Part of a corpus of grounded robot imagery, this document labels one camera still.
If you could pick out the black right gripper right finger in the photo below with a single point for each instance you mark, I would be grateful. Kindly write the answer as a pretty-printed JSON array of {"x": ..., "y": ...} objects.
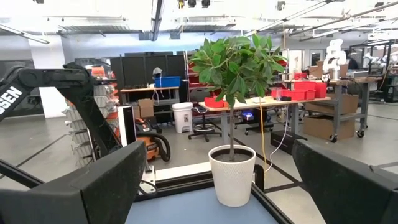
[{"x": 348, "y": 186}]

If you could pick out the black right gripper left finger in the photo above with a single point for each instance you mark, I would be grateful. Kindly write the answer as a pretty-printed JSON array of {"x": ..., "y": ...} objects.
[{"x": 84, "y": 199}]

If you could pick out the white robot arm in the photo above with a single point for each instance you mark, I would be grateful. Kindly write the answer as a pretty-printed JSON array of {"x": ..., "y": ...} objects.
[{"x": 334, "y": 57}]

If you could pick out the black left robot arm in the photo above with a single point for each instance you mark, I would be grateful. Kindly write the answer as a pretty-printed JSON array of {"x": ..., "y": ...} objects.
[{"x": 74, "y": 93}]

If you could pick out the parts bin rack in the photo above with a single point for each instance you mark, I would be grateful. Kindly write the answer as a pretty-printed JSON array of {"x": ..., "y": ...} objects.
[{"x": 77, "y": 124}]

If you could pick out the cart with cardboard boxes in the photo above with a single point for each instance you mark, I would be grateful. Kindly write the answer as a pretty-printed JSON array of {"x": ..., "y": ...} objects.
[{"x": 339, "y": 112}]

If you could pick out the white tower appliance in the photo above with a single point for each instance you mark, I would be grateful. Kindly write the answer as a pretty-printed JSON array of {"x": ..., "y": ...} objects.
[{"x": 127, "y": 124}]

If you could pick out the orange shop vacuum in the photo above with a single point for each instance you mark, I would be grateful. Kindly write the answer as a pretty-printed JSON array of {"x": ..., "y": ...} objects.
[{"x": 152, "y": 143}]

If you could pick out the red plastic bin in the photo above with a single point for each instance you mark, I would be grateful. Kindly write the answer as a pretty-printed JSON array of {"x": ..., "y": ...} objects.
[
  {"x": 321, "y": 90},
  {"x": 304, "y": 85},
  {"x": 293, "y": 94},
  {"x": 213, "y": 102}
]

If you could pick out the light wood board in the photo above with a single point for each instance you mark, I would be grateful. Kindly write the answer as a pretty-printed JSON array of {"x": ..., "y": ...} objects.
[{"x": 183, "y": 171}]

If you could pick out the wooden top table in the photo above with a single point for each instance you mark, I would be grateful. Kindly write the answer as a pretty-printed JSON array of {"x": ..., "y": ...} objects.
[{"x": 280, "y": 104}]

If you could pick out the small cardboard box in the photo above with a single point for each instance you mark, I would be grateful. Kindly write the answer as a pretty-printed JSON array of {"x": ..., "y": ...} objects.
[{"x": 146, "y": 108}]

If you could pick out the wooden shelf workbench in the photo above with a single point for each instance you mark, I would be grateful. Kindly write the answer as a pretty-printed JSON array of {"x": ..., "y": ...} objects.
[{"x": 149, "y": 93}]

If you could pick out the white trash can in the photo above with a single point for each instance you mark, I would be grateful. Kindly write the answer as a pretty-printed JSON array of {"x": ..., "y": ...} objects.
[{"x": 183, "y": 118}]

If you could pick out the black swivel stool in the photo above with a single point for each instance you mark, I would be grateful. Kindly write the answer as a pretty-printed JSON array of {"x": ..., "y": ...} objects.
[{"x": 203, "y": 124}]

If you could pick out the black partition panels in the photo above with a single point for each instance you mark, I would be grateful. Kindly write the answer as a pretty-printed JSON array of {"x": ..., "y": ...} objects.
[{"x": 146, "y": 70}]

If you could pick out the blue plastic bin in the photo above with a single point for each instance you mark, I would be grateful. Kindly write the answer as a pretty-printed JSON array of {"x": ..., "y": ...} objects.
[{"x": 168, "y": 81}]

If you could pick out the green leafy tree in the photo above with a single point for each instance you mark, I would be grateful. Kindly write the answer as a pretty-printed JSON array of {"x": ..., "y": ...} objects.
[{"x": 236, "y": 68}]

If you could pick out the silver metal bracket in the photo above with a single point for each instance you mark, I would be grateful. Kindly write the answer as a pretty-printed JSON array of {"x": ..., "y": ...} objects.
[{"x": 148, "y": 180}]

